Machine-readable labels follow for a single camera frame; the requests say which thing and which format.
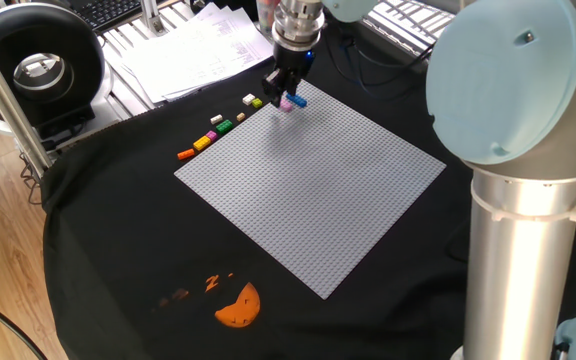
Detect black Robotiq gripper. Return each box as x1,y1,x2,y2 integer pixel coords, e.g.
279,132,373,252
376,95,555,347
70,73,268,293
261,43,317,108

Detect clear cup of Lego pieces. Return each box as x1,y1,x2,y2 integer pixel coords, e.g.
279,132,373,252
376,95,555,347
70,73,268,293
256,0,278,32

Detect grey Lego baseplate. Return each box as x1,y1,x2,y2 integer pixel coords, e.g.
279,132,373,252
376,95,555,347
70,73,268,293
173,79,447,300

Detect white printed paper sheets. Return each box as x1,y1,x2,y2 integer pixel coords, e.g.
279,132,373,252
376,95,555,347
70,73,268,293
102,2,275,104

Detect black computer keyboard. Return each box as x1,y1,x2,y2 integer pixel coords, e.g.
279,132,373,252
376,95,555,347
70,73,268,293
70,0,144,32

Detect black cloth with orange print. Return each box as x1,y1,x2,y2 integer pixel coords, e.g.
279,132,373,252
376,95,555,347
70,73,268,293
40,22,576,360

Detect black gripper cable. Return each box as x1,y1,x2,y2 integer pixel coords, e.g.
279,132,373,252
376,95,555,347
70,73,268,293
323,27,437,89

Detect aluminium frame post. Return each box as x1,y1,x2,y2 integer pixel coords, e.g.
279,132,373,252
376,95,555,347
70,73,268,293
0,19,54,179
140,0,167,36

